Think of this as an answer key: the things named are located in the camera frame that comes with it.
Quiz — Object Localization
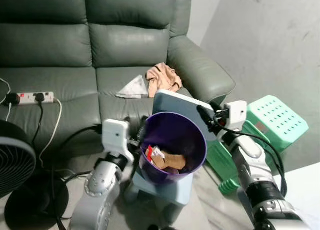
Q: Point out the thin white cable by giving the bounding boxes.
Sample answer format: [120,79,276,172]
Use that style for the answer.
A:
[38,98,63,168]

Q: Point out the thick black floor cable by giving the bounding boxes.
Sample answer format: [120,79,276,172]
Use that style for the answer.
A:
[49,124,104,230]

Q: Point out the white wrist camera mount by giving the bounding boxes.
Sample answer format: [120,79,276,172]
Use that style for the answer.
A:
[222,100,248,132]
[101,119,134,163]

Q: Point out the crumpled peach cloth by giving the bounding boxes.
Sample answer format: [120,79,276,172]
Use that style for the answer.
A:
[145,62,183,98]

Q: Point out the light blue flat board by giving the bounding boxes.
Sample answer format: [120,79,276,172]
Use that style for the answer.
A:
[152,89,221,140]

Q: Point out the black floor fan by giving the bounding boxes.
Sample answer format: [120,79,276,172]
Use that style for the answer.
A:
[0,120,70,230]

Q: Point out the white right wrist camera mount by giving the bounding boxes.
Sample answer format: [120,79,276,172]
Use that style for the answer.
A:
[222,100,248,132]

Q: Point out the white power strip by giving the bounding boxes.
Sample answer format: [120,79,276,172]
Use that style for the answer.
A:
[5,92,55,105]

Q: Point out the purple plastic rubbish bin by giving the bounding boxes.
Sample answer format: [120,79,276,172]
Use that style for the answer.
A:
[137,112,208,184]

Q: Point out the white triangular tissue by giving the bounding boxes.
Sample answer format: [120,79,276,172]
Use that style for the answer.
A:
[115,75,149,99]

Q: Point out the light blue plastic stool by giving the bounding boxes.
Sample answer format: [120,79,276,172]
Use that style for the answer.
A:
[124,164,195,223]

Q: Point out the grey-green leather sofa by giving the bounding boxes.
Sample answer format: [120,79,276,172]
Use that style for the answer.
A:
[0,0,236,158]

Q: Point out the brown cardboard scrap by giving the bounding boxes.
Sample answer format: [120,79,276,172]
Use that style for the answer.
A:
[150,152,187,172]

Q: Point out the thin black plug cable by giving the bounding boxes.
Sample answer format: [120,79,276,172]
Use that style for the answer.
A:
[30,102,45,148]

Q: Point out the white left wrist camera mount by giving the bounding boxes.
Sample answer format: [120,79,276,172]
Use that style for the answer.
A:
[101,119,134,163]

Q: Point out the pale blue table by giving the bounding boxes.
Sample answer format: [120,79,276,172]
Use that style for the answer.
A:
[272,162,320,230]

